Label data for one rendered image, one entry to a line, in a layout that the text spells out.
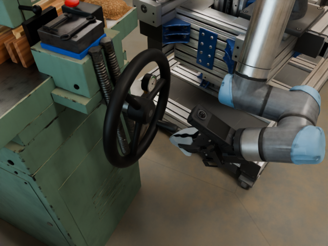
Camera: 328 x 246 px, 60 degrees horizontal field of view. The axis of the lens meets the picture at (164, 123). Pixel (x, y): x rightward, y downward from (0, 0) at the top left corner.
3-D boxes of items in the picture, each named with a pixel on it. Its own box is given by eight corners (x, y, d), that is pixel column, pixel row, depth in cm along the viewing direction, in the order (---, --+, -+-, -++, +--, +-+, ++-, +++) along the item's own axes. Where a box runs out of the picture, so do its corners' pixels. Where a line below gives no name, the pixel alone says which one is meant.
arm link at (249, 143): (255, 145, 57) (265, 117, 62) (234, 145, 60) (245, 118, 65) (265, 169, 61) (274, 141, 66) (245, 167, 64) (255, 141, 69)
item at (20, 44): (27, 68, 64) (16, 43, 59) (23, 66, 64) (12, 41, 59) (86, 24, 77) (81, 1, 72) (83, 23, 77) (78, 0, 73)
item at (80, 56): (81, 60, 55) (74, 34, 51) (37, 47, 59) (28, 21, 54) (117, 29, 63) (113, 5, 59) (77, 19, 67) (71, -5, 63)
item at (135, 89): (142, 113, 105) (140, 97, 99) (113, 103, 108) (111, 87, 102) (152, 99, 110) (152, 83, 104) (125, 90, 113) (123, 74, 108)
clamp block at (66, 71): (90, 100, 61) (80, 65, 54) (41, 83, 65) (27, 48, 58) (125, 64, 70) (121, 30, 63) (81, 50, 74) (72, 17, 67)
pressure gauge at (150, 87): (149, 100, 99) (148, 81, 93) (139, 97, 100) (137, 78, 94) (156, 89, 103) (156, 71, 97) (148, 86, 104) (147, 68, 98)
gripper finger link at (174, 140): (172, 158, 78) (201, 160, 72) (162, 143, 75) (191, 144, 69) (177, 150, 80) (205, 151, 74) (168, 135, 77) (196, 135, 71)
